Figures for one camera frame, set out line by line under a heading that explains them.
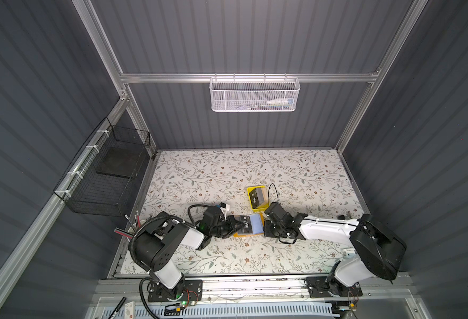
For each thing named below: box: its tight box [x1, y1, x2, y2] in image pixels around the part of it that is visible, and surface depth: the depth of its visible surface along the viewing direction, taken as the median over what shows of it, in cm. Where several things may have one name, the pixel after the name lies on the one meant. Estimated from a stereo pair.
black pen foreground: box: [107, 296, 127, 319], surface depth 72 cm
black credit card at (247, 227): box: [234, 215, 254, 234], surface depth 90 cm
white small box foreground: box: [123, 301, 136, 319], surface depth 71 cm
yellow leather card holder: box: [233, 212, 266, 238], surface depth 91 cm
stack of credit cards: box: [249, 187, 269, 209], surface depth 98 cm
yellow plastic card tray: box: [247, 185, 270, 212], surface depth 98 cm
